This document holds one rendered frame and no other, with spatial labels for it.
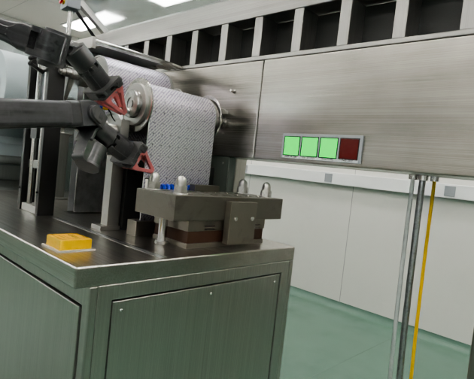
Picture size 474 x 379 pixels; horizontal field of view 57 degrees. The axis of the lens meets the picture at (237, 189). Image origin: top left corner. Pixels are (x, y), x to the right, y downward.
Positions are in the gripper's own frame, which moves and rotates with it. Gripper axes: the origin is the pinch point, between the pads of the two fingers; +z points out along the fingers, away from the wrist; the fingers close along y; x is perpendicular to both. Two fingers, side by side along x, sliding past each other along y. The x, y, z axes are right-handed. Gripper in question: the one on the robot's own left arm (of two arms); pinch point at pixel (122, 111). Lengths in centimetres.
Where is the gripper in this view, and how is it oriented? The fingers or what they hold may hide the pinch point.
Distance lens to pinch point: 122.1
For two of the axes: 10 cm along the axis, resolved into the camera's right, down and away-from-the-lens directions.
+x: 5.1, -7.5, 4.2
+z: 4.3, 6.5, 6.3
